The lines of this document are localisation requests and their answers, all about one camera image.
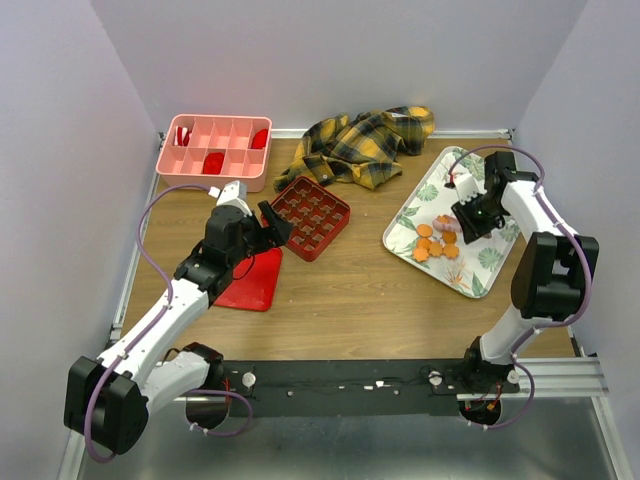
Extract pink tongs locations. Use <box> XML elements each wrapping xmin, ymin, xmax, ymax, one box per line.
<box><xmin>432</xmin><ymin>215</ymin><xmax>462</xmax><ymax>233</ymax></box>

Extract orange round cookie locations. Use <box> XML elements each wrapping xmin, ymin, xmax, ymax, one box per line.
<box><xmin>443</xmin><ymin>244</ymin><xmax>459</xmax><ymax>259</ymax></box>
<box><xmin>416</xmin><ymin>237</ymin><xmax>431</xmax><ymax>250</ymax></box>
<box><xmin>442</xmin><ymin>231</ymin><xmax>457</xmax><ymax>245</ymax></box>
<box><xmin>416</xmin><ymin>224</ymin><xmax>433</xmax><ymax>238</ymax></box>

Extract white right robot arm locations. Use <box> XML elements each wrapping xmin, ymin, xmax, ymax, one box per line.
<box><xmin>446</xmin><ymin>145</ymin><xmax>599</xmax><ymax>393</ymax></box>

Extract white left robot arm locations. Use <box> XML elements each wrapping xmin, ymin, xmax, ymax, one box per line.
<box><xmin>63</xmin><ymin>200</ymin><xmax>294</xmax><ymax>463</ymax></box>

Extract red cookie box with tray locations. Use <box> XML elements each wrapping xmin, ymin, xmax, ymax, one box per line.
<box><xmin>271</xmin><ymin>177</ymin><xmax>351</xmax><ymax>262</ymax></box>

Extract red box lid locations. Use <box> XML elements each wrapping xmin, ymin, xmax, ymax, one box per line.
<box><xmin>214</xmin><ymin>248</ymin><xmax>282</xmax><ymax>312</ymax></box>

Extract floral serving tray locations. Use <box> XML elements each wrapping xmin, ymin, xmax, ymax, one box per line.
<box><xmin>382</xmin><ymin>146</ymin><xmax>520</xmax><ymax>299</ymax></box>

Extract orange flower cookie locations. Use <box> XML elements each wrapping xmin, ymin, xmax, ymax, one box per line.
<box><xmin>412</xmin><ymin>247</ymin><xmax>430</xmax><ymax>262</ymax></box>
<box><xmin>429</xmin><ymin>242</ymin><xmax>443</xmax><ymax>257</ymax></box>

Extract red item lower compartment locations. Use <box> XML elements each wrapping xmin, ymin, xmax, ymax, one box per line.
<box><xmin>202</xmin><ymin>151</ymin><xmax>225</xmax><ymax>175</ymax></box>

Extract red item compartment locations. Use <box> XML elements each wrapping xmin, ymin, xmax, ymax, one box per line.
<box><xmin>250</xmin><ymin>128</ymin><xmax>269</xmax><ymax>150</ymax></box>
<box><xmin>202</xmin><ymin>151</ymin><xmax>225</xmax><ymax>175</ymax></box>

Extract red item upper compartment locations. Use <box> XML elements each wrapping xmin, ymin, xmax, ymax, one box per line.
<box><xmin>250</xmin><ymin>128</ymin><xmax>269</xmax><ymax>150</ymax></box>

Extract pink divided organizer box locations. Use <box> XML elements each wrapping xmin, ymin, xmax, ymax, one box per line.
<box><xmin>156</xmin><ymin>114</ymin><xmax>272</xmax><ymax>192</ymax></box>

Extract yellow plaid shirt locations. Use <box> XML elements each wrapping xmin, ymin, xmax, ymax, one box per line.
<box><xmin>273</xmin><ymin>106</ymin><xmax>435</xmax><ymax>193</ymax></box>

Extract red white striped item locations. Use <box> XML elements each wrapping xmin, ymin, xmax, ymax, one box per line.
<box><xmin>173</xmin><ymin>126</ymin><xmax>192</xmax><ymax>147</ymax></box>

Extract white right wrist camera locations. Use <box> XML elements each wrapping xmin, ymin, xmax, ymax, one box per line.
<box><xmin>445</xmin><ymin>173</ymin><xmax>483</xmax><ymax>204</ymax></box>

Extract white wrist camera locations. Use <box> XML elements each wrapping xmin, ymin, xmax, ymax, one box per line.
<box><xmin>208</xmin><ymin>180</ymin><xmax>249</xmax><ymax>212</ymax></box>
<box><xmin>445</xmin><ymin>173</ymin><xmax>483</xmax><ymax>204</ymax></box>

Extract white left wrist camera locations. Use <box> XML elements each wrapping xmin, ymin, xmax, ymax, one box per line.
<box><xmin>208</xmin><ymin>180</ymin><xmax>249</xmax><ymax>212</ymax></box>

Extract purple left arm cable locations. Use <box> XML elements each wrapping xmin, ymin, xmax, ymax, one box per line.
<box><xmin>83</xmin><ymin>183</ymin><xmax>216</xmax><ymax>464</ymax></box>

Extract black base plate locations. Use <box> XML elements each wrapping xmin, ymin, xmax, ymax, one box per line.
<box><xmin>184</xmin><ymin>357</ymin><xmax>531</xmax><ymax>419</ymax></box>

